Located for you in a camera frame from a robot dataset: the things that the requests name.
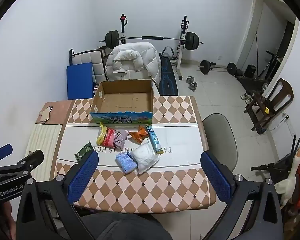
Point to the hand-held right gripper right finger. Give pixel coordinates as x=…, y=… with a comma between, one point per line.
x=216, y=177

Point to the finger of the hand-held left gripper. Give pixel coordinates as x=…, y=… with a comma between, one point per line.
x=2, y=152
x=36, y=156

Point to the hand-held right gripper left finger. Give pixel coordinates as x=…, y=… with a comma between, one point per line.
x=83, y=177

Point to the green packet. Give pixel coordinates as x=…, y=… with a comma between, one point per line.
x=83, y=151

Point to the light blue tissue packet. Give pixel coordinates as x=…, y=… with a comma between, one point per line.
x=126, y=163

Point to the yellow snack packet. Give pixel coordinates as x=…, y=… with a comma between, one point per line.
x=101, y=135

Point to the red pink packet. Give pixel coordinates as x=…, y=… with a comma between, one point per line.
x=111, y=137

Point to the grey pink cloth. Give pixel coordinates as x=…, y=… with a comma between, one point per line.
x=121, y=140

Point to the white soft bag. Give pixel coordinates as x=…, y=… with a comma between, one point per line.
x=146, y=156

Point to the orange snack packet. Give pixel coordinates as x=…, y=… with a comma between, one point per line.
x=139, y=135

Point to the light blue tube packet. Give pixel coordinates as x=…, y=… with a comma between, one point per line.
x=154, y=140

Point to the cardboard box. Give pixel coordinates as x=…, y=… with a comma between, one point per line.
x=125, y=102

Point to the beige striped mat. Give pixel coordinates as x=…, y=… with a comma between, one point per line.
x=43, y=140

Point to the cardboard scraps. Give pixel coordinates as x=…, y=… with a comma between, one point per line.
x=45, y=116

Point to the grey shell chair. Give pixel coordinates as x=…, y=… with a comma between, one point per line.
x=222, y=135

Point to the white goose plush toy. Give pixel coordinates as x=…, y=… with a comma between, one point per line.
x=293, y=170

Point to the white shoe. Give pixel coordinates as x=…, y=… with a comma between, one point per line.
x=243, y=96
x=249, y=99

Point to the blue folded mat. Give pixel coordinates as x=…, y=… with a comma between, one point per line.
x=78, y=80

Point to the black router antennas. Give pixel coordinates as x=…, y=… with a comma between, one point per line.
x=297, y=142

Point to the chrome dumbbell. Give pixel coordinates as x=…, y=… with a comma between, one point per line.
x=192, y=86
x=190, y=79

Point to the dark wooden chair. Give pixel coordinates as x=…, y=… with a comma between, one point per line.
x=282, y=92

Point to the black blue weight bench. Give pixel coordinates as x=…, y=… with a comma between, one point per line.
x=167, y=77

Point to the short barbell with black plates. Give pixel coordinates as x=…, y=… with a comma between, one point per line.
x=205, y=66

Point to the black speaker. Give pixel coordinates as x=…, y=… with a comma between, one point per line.
x=250, y=71

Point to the white quilted folding chair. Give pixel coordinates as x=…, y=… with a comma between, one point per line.
x=90, y=57

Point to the white puffer jacket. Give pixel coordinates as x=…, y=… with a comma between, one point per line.
x=130, y=60

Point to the black kick scooter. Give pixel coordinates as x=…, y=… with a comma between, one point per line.
x=271, y=63

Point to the white barbell rack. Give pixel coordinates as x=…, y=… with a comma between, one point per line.
x=181, y=55

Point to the long barbell with black plates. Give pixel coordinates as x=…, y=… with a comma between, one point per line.
x=140, y=38

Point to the cream door frame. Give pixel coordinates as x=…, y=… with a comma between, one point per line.
x=253, y=30

